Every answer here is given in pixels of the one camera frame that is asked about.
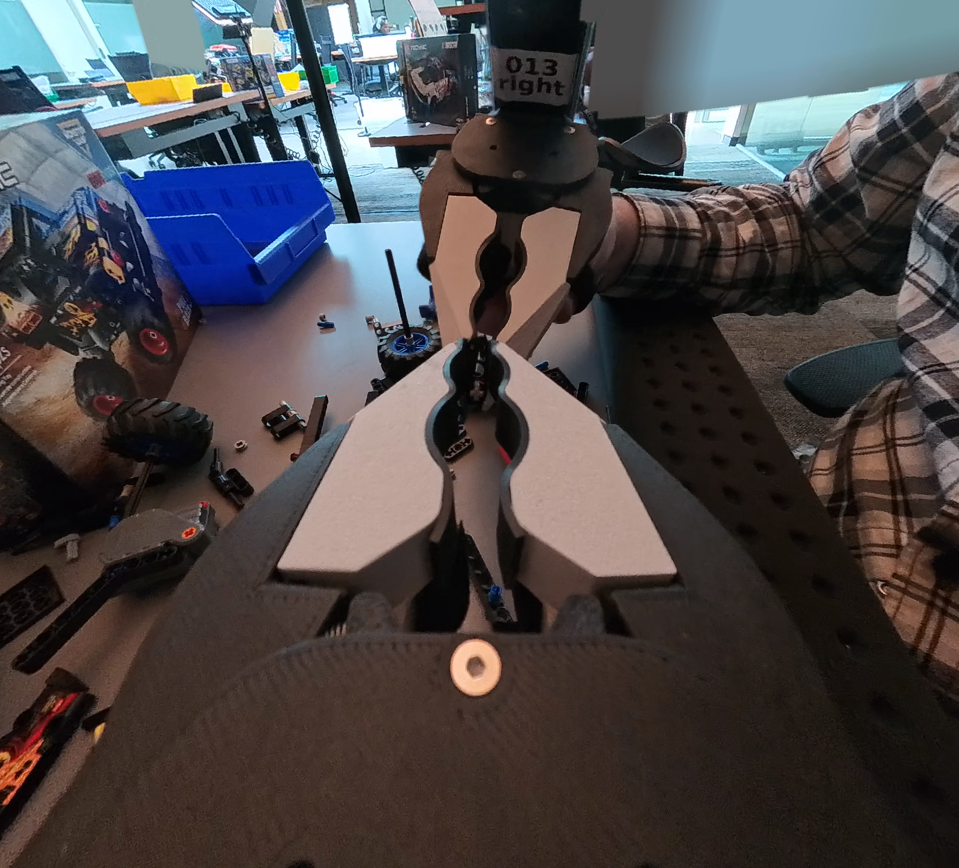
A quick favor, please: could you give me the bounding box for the black straight toy beam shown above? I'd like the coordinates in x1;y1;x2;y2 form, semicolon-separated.
12;554;151;674

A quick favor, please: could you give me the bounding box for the grey toy motor block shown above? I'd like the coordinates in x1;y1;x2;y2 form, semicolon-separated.
98;501;218;599

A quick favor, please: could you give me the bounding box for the black orange flame toy panel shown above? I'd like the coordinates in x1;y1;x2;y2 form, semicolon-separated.
0;669;94;824

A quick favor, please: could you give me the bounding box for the dark printed box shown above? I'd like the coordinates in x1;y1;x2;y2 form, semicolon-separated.
398;34;480;124

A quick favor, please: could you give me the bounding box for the black swivel chair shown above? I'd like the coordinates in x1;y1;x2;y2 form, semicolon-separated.
600;119;687;187

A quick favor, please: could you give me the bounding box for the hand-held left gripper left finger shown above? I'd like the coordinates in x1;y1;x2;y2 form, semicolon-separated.
275;344;458;626

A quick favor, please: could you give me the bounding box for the person's right forearm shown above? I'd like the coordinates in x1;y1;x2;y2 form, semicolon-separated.
607;74;959;318

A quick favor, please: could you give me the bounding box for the black metal pole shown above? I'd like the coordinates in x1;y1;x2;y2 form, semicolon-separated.
263;0;361;222

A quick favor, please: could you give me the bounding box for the black toy truck chassis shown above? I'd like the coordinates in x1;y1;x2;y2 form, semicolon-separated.
450;334;510;412

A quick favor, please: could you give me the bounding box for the dark wooden table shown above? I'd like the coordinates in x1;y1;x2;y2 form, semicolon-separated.
368;116;466;150

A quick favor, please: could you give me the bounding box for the person's right hand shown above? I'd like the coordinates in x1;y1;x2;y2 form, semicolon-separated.
567;194;642;318

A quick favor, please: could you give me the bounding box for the dark chair seat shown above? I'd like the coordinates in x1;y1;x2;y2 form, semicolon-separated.
784;340;911;420

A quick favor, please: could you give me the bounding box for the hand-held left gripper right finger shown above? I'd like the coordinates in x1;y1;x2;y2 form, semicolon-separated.
499;344;680;626

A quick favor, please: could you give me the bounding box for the light grey desk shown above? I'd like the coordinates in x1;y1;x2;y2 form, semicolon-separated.
0;217;630;809

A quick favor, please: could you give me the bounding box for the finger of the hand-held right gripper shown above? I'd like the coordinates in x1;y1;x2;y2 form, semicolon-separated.
499;199;581;360
429;194;492;345

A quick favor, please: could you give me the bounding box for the long black toy axle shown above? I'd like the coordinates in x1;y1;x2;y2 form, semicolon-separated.
386;251;413;337

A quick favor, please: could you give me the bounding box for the yellow bin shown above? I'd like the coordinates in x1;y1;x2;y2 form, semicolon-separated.
128;74;196;105

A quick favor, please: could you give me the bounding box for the monster truck toy set box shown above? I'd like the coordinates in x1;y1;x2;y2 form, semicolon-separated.
0;112;199;509

